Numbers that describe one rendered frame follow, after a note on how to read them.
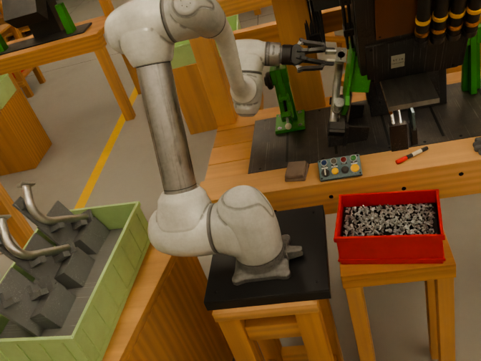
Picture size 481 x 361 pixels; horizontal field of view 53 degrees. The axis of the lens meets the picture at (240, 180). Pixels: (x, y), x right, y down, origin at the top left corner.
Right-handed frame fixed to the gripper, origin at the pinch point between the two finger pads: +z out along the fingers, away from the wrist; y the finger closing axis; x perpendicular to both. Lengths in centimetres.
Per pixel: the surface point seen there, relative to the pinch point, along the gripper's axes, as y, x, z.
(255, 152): -35, 22, -29
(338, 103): -18.2, -0.6, 2.3
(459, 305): -94, 57, 68
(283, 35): 15.9, 18.8, -19.8
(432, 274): -77, -25, 30
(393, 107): -23.9, -19.1, 17.9
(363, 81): -11.0, -5.6, 10.3
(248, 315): -93, -30, -25
